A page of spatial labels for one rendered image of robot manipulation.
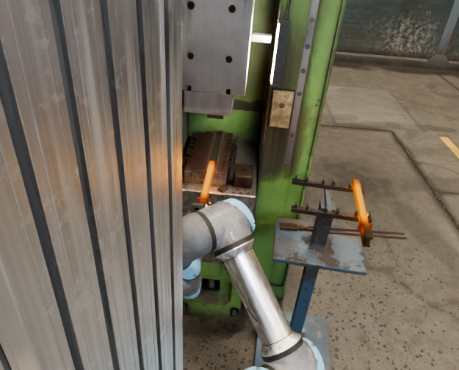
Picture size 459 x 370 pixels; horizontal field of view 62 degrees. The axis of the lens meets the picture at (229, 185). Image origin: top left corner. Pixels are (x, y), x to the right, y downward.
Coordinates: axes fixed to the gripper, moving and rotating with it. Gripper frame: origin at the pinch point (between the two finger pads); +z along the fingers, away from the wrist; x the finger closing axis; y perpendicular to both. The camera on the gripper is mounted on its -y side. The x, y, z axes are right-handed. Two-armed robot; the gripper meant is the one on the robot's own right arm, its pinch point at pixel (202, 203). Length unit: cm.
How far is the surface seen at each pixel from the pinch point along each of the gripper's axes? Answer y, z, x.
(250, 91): -22, 75, 15
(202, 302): 87, 23, -1
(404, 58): 81, 630, 296
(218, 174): 2.5, 27.7, 3.7
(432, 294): 101, 62, 148
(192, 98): -33.3, 27.4, -8.8
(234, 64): -48, 27, 8
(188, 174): 4.0, 27.7, -10.3
